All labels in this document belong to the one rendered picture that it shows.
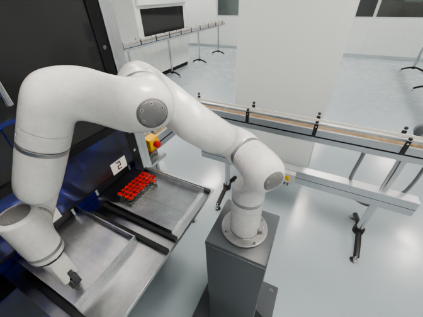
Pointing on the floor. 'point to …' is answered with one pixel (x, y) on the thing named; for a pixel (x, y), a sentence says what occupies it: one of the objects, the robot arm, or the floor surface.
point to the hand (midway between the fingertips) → (71, 278)
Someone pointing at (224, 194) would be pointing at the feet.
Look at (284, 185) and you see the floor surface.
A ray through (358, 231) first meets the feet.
